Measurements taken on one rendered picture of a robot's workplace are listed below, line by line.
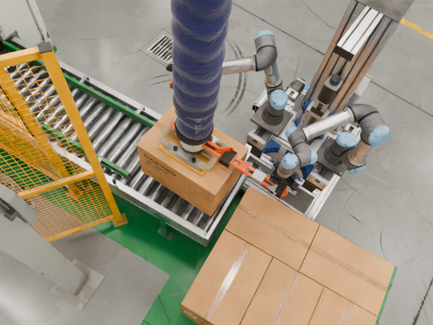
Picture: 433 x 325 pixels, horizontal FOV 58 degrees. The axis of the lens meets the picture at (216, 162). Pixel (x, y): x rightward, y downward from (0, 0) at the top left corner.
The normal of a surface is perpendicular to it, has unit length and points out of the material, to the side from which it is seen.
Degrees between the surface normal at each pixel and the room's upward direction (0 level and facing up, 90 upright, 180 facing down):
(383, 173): 0
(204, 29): 76
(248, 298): 0
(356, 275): 0
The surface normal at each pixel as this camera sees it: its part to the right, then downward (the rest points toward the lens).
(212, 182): 0.08, -0.44
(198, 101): 0.17, 0.73
